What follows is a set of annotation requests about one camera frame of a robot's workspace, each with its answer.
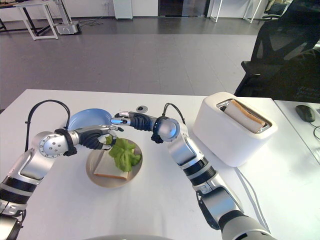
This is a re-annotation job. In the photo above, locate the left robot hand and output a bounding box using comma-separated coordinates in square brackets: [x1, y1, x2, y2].
[73, 124, 125, 151]

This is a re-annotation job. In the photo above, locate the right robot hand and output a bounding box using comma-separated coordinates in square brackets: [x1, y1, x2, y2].
[110, 111, 157, 132]

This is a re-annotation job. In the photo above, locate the green lettuce leaf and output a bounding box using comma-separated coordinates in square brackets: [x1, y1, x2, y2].
[104, 134, 142, 173]

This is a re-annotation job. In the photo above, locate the blue plate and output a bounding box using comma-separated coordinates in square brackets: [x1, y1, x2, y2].
[68, 107, 113, 132]

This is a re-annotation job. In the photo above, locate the bread slice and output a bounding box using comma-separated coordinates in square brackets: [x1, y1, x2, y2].
[223, 98, 267, 134]
[93, 149, 134, 181]

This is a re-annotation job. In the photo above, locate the beige plate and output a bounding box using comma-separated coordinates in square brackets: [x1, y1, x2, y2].
[85, 140, 144, 189]

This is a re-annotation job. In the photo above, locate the cream toaster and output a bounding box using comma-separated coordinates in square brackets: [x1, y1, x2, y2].
[192, 91, 279, 168]

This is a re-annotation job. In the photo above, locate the grey wheeled stand base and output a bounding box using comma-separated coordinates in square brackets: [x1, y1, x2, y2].
[54, 0, 81, 36]

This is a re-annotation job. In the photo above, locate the white cabinet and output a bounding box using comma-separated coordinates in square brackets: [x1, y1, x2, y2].
[113, 0, 134, 20]

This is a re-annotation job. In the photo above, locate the black office chair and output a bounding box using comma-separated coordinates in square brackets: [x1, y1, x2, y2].
[233, 17, 320, 104]
[261, 0, 294, 20]

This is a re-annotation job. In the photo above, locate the black computer mouse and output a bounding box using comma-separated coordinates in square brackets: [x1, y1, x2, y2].
[295, 104, 317, 123]

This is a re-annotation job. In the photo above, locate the white table frame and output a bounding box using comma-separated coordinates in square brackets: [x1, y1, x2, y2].
[0, 0, 60, 41]

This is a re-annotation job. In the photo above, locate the white cord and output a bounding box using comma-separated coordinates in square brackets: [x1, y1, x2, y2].
[234, 165, 273, 234]

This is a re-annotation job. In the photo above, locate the black mouse cable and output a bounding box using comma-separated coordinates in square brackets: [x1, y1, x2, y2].
[311, 121, 320, 141]

